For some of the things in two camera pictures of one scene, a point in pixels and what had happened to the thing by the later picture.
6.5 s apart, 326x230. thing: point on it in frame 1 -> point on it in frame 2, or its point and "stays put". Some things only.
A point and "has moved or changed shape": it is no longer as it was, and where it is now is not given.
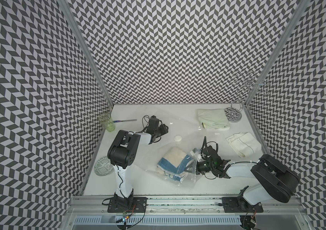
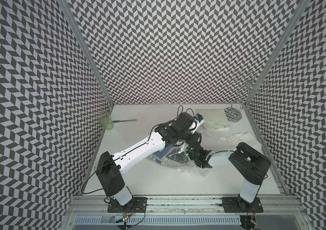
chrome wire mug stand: (246, 82) stays put
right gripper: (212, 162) -> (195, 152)
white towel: (244, 143) stays put
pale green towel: (213, 119) stays put
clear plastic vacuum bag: (172, 158) has moved or changed shape
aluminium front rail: (95, 205) stays put
